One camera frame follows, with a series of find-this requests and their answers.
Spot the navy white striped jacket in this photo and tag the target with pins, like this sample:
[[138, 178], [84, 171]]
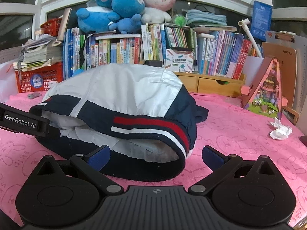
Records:
[[132, 88]]

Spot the clear clipboard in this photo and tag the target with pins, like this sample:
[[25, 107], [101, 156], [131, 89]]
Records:
[[280, 37]]

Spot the white paper sheet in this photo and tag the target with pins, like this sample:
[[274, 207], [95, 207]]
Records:
[[253, 69]]

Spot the row of tall blue books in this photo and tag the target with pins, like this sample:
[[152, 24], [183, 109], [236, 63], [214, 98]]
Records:
[[72, 52]]

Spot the green ball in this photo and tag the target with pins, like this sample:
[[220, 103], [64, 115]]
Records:
[[180, 20]]

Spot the pink rabbit print blanket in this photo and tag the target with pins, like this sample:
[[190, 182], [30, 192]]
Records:
[[239, 129]]

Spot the white plastic bag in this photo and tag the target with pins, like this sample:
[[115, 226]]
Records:
[[7, 81]]

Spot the folded teal towels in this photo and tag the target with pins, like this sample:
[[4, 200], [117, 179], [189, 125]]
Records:
[[206, 18]]

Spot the large red plastic basket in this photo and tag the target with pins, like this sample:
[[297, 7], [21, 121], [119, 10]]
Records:
[[50, 76]]

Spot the stack of paper workbooks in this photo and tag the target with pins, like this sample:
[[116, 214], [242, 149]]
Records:
[[40, 54]]

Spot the round blue plush ball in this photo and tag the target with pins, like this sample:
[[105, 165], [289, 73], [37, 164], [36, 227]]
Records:
[[78, 73]]

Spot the thin brown book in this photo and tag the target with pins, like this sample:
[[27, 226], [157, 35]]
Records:
[[64, 24]]

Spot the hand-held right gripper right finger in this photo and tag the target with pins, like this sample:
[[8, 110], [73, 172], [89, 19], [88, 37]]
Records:
[[212, 157]]

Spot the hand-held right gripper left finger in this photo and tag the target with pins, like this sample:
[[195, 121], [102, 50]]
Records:
[[100, 157]]

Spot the crumpled white tissue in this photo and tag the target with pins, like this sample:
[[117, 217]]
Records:
[[280, 131]]

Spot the black power adapter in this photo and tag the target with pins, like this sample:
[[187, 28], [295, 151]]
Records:
[[153, 63]]

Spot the small blue plush toy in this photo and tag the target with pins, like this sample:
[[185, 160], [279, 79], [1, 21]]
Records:
[[127, 24]]

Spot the white plastic pipe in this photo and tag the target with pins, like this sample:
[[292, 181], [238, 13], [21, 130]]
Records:
[[251, 38]]

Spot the wooden drawer organiser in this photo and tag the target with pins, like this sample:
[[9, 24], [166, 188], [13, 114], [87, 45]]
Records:
[[211, 83]]

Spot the pink toy house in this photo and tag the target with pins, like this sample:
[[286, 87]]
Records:
[[266, 86]]

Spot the row of pink blue books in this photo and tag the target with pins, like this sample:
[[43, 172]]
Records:
[[223, 52]]

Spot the small red plastic basket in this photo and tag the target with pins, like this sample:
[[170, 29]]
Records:
[[51, 26]]

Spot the white printed box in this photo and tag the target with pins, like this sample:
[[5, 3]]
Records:
[[178, 61]]

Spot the blue whale plush toy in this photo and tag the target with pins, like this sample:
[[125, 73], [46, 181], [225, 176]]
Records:
[[96, 19]]

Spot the blue cat plush toy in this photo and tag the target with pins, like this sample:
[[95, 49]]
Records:
[[127, 4]]

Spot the row of green spine books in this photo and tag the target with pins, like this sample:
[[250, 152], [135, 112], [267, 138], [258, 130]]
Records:
[[156, 40]]

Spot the brown cardboard board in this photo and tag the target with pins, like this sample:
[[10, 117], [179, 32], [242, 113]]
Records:
[[291, 64]]

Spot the blue packet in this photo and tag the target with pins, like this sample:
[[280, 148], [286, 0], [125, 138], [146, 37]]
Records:
[[261, 20]]

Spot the small grey toy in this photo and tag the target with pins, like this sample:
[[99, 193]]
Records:
[[33, 95]]

